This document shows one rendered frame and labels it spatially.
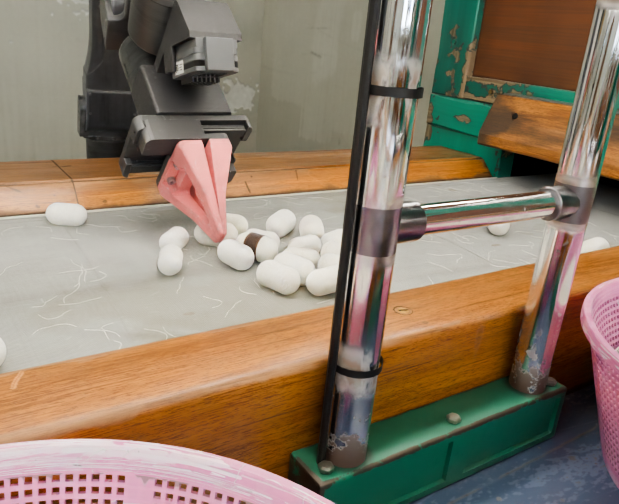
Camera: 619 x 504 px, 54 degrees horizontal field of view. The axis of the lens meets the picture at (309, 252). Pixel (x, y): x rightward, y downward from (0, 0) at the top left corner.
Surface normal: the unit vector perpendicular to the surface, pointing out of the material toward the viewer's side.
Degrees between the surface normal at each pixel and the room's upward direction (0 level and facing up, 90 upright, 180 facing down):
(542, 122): 67
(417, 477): 90
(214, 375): 0
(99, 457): 75
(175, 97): 40
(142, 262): 0
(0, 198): 45
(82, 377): 0
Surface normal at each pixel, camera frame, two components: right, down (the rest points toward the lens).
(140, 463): -0.03, 0.08
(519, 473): 0.09, -0.94
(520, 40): -0.83, 0.12
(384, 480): 0.55, 0.33
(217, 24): 0.43, -0.50
